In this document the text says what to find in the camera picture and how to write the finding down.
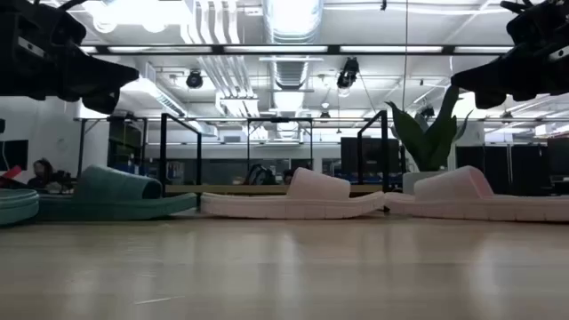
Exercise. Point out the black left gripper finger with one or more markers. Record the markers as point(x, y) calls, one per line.
point(106, 82)
point(106, 66)

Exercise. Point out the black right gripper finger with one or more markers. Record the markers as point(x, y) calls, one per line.
point(489, 83)
point(489, 67)

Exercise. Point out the green rubber slide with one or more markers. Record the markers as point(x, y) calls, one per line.
point(111, 186)
point(18, 206)

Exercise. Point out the pink rubber slide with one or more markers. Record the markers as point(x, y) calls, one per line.
point(453, 186)
point(320, 186)

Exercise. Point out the black metal wood shoe shelf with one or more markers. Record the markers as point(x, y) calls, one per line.
point(231, 189)

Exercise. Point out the black background rack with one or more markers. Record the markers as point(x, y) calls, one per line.
point(126, 142)

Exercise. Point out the snake plant in white pot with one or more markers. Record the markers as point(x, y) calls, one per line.
point(427, 142)

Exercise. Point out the black partition panel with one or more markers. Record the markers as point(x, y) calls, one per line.
point(520, 164)

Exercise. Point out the black hanging spotlight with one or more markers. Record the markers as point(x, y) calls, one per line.
point(348, 73)
point(194, 79)

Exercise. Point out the black desk monitor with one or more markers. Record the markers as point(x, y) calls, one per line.
point(558, 155)

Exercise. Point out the person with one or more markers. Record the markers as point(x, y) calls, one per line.
point(288, 177)
point(42, 171)

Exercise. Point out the red object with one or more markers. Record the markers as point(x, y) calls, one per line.
point(13, 172)

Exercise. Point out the black screen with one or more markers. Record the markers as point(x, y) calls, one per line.
point(371, 155)

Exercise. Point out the black linear light bar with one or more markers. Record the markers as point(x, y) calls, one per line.
point(333, 49)

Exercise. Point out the black wall monitor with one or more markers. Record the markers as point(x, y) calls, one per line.
point(15, 155)

